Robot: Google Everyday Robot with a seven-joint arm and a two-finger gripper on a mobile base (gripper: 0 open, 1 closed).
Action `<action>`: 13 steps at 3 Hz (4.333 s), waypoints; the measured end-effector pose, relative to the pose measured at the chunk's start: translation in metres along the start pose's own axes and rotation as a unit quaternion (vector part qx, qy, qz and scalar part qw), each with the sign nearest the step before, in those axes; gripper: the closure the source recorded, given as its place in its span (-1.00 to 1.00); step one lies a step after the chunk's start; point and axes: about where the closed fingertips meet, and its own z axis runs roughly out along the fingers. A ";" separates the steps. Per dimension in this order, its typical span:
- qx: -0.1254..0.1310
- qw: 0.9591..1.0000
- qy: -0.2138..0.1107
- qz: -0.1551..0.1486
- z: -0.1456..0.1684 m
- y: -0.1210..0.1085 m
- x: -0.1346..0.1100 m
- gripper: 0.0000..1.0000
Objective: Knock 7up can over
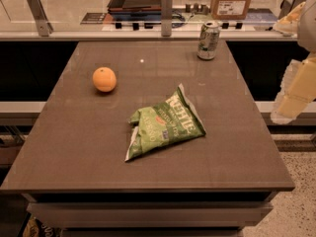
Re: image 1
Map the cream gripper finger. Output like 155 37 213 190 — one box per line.
271 56 316 124

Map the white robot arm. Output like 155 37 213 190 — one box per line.
271 0 316 124

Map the cardboard box with label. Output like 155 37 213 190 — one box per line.
210 0 251 20

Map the green kettle chips bag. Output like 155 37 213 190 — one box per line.
125 84 206 162

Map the orange fruit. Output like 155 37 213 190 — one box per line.
92 67 117 92

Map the snack bag under table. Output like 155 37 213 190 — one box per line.
23 217 61 237

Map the right metal glass bracket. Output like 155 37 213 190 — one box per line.
277 0 314 20

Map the metal glass bracket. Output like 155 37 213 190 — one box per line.
27 0 53 37
277 0 314 20
161 0 173 37

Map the middle metal glass bracket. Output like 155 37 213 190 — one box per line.
161 0 173 37

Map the left metal glass bracket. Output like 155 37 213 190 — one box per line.
27 0 53 37

